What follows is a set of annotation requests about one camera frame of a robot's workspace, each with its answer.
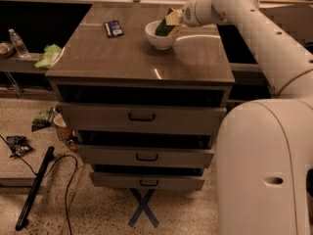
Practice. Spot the bottom grey drawer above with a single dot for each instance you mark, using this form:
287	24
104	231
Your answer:
136	181

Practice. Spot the low side shelf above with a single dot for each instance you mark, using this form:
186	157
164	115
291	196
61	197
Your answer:
24	65

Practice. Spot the black long bar tool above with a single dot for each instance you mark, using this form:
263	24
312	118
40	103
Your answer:
22	220

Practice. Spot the top grey drawer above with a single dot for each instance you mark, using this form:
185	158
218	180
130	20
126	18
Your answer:
142	119

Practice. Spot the padded gripper body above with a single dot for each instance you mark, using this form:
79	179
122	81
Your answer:
193	15

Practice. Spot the small bowl on shelf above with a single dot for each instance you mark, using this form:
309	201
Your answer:
6	50

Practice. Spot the blue snack bag on floor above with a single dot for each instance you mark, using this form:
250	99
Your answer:
18	145

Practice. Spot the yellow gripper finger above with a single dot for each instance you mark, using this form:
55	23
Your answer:
174	30

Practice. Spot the grey drawer cabinet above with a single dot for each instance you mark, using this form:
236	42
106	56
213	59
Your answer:
128	70

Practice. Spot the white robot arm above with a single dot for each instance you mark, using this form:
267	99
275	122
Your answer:
264	148

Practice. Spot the green and yellow sponge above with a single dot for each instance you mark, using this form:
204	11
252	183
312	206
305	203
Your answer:
162	28

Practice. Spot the clear plastic water bottle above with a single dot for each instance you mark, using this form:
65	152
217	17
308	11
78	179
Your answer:
18	44

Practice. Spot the middle grey drawer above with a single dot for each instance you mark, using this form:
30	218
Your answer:
139	156

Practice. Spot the green cloth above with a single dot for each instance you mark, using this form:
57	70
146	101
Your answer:
50	55

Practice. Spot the white ceramic bowl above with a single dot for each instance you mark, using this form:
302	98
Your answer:
159	42

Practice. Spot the grey drawer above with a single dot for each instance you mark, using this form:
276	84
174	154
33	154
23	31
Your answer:
142	119
139	156
136	181

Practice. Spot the paper cup on floor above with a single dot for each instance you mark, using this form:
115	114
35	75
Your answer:
63	132

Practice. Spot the green bag on floor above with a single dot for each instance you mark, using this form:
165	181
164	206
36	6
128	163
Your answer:
43	119

